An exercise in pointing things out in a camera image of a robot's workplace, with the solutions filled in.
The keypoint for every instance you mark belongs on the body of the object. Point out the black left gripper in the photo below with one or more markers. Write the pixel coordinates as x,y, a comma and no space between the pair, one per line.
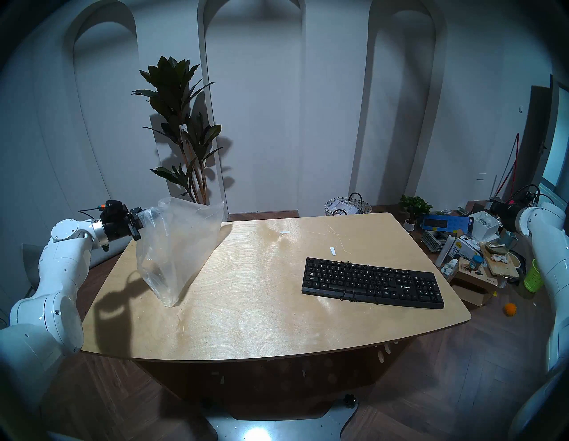
118,224

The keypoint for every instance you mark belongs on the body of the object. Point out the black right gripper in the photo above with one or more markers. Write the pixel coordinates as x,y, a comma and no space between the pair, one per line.
504,215

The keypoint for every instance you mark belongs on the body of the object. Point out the clear plastic bag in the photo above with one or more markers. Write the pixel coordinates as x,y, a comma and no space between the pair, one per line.
178,249

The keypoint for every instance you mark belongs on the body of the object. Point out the black computer keyboard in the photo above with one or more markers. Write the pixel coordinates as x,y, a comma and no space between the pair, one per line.
369,282

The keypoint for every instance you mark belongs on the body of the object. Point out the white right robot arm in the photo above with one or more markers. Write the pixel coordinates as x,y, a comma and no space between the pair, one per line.
551,249

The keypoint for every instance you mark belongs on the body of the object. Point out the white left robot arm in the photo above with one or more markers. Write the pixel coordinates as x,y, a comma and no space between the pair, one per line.
58,266

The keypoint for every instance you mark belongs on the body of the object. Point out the blue keyboard box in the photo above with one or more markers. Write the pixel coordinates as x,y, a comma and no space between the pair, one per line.
444,222

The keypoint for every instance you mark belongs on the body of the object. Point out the white plastic container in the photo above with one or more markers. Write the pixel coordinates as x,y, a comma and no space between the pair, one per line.
484,226

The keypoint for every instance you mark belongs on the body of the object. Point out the teal mug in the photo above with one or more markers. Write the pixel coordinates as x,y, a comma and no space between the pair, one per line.
510,240

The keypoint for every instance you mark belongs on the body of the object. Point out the grey bowl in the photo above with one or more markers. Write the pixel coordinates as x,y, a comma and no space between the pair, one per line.
497,249

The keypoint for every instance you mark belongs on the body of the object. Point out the white printed carton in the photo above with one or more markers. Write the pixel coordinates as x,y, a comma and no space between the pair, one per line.
466,246

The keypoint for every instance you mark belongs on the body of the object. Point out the wooden cutting board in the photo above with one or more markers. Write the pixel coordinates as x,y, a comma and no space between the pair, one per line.
502,266

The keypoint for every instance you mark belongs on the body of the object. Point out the blue lidded jar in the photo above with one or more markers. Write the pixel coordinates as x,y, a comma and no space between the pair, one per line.
475,262

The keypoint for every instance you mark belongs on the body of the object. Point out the white paper roll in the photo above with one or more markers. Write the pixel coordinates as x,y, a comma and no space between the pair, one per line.
446,250

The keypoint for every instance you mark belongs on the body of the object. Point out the green waste basket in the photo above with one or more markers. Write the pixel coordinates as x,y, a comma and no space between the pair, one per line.
533,280

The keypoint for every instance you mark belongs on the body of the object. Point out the dark brown door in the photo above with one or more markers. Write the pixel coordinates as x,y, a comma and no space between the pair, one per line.
535,146

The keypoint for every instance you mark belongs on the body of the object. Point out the brown cardboard box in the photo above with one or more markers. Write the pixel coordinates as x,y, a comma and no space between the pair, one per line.
478,289

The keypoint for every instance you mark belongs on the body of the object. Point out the small potted plant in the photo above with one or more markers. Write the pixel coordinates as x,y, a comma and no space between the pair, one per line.
415,206

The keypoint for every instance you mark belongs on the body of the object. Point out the orange fruit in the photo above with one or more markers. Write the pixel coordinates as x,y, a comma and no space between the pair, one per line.
510,309

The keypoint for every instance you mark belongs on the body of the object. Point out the tall potted plant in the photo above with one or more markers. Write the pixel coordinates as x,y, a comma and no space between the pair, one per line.
171,84

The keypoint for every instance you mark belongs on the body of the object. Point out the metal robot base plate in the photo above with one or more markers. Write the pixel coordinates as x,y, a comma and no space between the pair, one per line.
275,429

